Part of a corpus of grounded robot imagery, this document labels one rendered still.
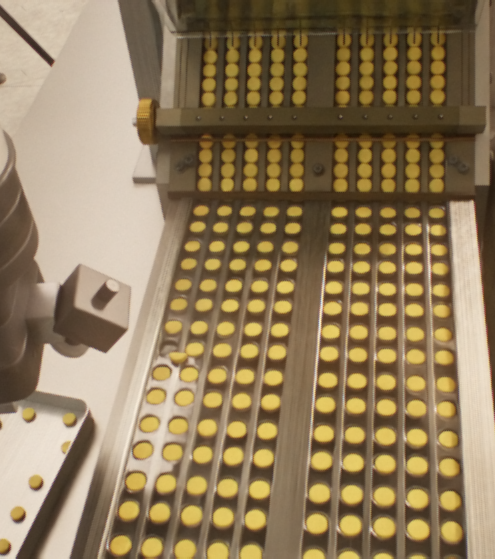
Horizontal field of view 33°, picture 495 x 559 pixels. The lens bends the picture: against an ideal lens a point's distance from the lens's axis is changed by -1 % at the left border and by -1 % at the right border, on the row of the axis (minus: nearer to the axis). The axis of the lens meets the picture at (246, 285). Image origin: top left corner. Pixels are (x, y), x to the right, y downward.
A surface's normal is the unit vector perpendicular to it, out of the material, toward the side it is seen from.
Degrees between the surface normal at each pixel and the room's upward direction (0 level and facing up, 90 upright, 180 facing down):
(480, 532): 0
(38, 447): 0
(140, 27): 90
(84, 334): 90
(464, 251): 0
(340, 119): 38
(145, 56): 90
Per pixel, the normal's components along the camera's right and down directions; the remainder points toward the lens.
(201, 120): -0.15, -0.11
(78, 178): -0.10, -0.70
